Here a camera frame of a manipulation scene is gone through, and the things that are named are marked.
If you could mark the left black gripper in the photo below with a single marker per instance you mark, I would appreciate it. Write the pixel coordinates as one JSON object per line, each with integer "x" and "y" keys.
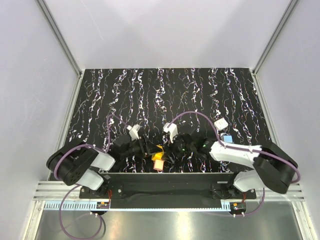
{"x": 147, "y": 148}

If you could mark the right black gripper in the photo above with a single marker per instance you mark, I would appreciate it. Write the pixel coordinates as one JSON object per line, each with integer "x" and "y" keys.
{"x": 171, "y": 147}

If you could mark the yellow socket block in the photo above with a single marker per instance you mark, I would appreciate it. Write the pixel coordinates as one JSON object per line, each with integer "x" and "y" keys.
{"x": 158, "y": 156}

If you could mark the pink plug adapter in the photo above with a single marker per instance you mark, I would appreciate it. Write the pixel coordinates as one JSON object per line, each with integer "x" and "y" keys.
{"x": 158, "y": 165}

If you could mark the white plug adapter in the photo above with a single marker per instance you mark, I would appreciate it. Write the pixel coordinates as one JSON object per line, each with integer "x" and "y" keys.
{"x": 221, "y": 124}

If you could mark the light blue plug adapter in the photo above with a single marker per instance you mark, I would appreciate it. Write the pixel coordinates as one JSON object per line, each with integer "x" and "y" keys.
{"x": 228, "y": 139}

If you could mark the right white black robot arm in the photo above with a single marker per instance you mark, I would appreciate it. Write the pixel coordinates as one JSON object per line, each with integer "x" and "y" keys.
{"x": 270, "y": 167}

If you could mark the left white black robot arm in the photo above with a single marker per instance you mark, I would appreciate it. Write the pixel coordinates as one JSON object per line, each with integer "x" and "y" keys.
{"x": 73, "y": 162}

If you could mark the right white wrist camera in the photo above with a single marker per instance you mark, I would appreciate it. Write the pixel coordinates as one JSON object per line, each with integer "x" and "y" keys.
{"x": 171, "y": 130}

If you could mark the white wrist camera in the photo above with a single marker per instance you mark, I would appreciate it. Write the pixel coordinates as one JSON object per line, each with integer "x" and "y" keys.
{"x": 134, "y": 131}
{"x": 171, "y": 130}

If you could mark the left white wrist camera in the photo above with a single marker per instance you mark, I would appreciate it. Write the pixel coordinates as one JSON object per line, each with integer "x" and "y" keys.
{"x": 134, "y": 131}

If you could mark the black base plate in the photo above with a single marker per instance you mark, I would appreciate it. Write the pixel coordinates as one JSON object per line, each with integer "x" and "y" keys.
{"x": 173, "y": 191}

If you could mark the left aluminium frame post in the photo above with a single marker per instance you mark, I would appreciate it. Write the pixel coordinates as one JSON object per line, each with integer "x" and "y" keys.
{"x": 58, "y": 35}

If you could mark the aluminium frame post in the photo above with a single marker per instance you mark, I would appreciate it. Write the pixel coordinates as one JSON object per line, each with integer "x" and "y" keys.
{"x": 275, "y": 35}
{"x": 58, "y": 35}

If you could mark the right aluminium frame post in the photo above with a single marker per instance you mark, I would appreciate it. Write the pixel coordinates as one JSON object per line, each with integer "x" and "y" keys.
{"x": 275, "y": 35}

